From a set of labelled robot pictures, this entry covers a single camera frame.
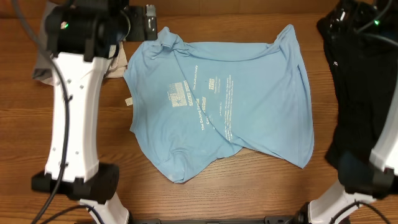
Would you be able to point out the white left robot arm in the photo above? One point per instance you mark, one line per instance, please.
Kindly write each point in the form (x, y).
(80, 41)

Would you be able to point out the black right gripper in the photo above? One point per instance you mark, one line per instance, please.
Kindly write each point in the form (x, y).
(357, 10)

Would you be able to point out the grey folded garment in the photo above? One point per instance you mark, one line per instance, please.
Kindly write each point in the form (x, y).
(43, 69)

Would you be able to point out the beige folded garment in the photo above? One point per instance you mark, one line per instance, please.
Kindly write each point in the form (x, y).
(118, 63)

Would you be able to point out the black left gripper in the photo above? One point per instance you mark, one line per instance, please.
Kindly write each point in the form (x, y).
(136, 16)

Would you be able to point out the black garment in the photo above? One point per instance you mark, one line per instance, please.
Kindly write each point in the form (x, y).
(364, 72)

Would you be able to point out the light blue printed t-shirt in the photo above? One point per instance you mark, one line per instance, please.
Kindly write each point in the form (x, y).
(198, 102)

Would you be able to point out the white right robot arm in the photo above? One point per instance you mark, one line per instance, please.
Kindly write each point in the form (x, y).
(358, 183)

